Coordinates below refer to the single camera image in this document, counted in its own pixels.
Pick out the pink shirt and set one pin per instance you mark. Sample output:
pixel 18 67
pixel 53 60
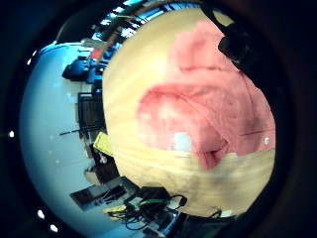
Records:
pixel 211 99

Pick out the red chair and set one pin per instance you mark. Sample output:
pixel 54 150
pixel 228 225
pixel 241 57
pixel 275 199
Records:
pixel 95 54

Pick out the black slatted chair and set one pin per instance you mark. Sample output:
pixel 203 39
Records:
pixel 89 111

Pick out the blue chair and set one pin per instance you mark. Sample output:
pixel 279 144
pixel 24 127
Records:
pixel 76 70

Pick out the yellow cloth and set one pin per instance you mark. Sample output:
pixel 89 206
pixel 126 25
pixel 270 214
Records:
pixel 103 144

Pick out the black power box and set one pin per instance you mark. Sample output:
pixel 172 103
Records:
pixel 152 193

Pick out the dark laptop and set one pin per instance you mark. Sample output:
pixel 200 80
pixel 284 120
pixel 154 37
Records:
pixel 84 197

